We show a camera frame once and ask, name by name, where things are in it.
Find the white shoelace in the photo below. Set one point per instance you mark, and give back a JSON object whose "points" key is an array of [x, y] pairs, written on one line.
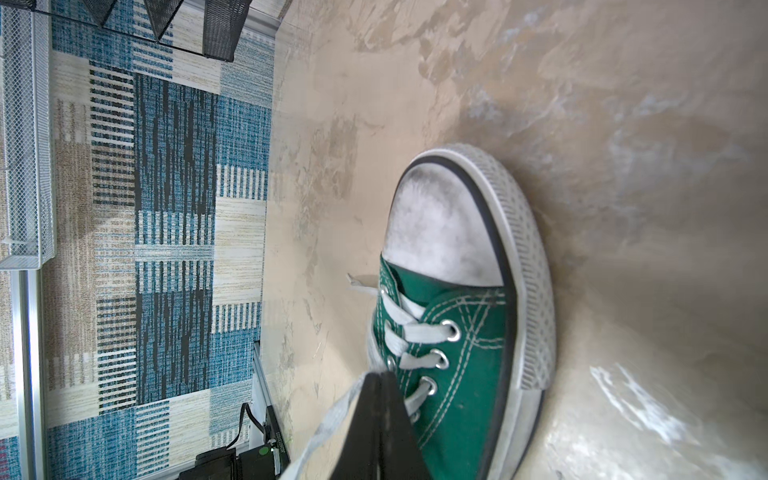
{"points": [[403, 328]]}

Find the green canvas sneaker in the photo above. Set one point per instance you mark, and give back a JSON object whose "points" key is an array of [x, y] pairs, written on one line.
{"points": [[462, 242]]}

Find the white wire mesh basket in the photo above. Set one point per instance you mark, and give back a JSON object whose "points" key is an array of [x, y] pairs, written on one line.
{"points": [[26, 133]]}

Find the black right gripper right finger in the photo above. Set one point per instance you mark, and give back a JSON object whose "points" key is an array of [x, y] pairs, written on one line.
{"points": [[399, 457]]}

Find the black wire mesh shelf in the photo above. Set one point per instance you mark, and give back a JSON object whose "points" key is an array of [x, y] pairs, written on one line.
{"points": [[221, 25]]}

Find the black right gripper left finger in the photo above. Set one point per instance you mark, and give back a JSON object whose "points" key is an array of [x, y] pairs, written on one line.
{"points": [[360, 455]]}

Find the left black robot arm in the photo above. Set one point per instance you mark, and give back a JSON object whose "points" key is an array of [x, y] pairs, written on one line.
{"points": [[267, 461]]}

